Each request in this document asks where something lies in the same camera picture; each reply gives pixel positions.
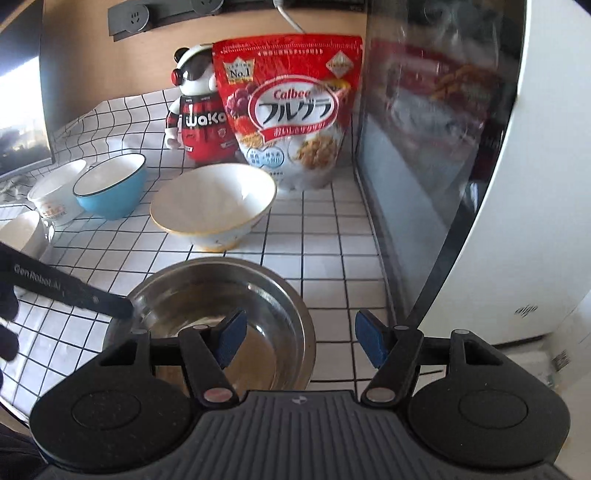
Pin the red panda robot figurine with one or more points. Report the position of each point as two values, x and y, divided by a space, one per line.
196 121

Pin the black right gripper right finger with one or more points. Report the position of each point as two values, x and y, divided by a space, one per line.
461 398

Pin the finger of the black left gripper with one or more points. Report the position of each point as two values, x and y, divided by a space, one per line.
20 270

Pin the white glass PC case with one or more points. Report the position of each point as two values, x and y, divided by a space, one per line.
474 157

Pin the small white packet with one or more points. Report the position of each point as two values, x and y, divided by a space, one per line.
552 369

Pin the white printed paper bowl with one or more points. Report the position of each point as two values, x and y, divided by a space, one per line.
53 195

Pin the stainless steel bowl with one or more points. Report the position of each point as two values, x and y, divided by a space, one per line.
279 348

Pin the yellow rimmed white bowl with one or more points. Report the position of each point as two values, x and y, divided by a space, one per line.
215 206

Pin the blue enamel bowl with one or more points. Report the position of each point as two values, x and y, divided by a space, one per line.
112 189

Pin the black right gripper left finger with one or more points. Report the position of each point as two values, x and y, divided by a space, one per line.
136 401

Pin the black gloved left hand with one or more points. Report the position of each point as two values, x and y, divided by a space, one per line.
9 344

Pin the red Calbee cereal bag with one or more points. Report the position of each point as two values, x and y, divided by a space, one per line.
288 99

